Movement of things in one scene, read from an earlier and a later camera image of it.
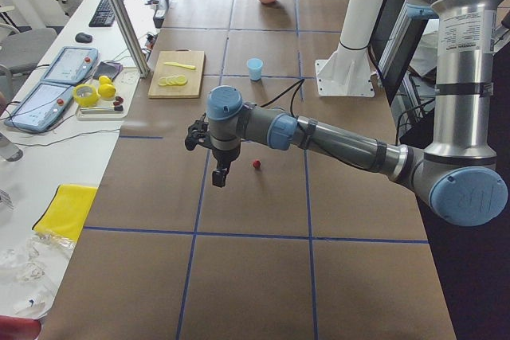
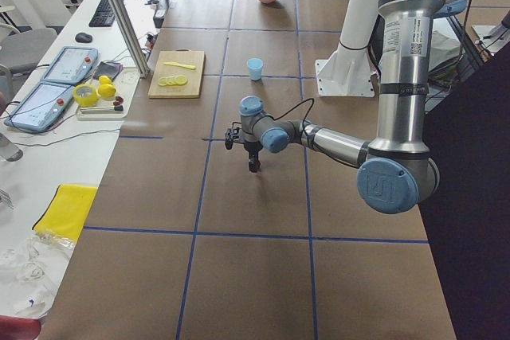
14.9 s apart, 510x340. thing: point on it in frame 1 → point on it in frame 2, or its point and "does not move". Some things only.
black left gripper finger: x=219 y=176 → x=254 y=165
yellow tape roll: x=85 y=95 does not move
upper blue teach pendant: x=71 y=65 does not move
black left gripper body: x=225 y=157 → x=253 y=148
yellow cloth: x=66 y=211 does not move
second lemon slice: x=174 y=81 does not move
